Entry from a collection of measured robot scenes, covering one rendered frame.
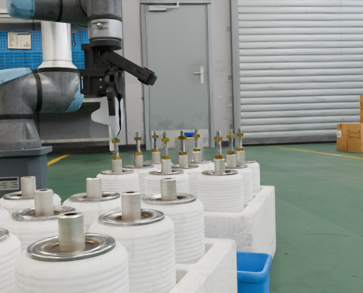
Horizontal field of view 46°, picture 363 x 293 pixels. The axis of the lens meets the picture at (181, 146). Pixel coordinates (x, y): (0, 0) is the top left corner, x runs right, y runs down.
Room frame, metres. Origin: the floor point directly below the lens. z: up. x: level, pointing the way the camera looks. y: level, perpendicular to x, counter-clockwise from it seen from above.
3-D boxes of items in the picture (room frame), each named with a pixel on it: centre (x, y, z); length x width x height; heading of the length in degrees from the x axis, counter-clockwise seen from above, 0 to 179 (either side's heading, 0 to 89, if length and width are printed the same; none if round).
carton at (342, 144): (4.84, -1.94, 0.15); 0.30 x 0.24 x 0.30; 96
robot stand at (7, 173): (1.25, 0.49, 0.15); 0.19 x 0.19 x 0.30; 7
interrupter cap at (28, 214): (0.52, 0.17, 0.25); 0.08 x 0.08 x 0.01
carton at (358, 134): (4.52, -1.93, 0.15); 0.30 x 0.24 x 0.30; 6
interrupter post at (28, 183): (0.67, 0.24, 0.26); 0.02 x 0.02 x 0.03
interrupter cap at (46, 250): (0.37, 0.10, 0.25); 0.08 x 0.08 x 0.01
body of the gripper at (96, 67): (0.97, 0.17, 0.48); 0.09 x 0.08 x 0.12; 82
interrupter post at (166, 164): (0.93, 0.03, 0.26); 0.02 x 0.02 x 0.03
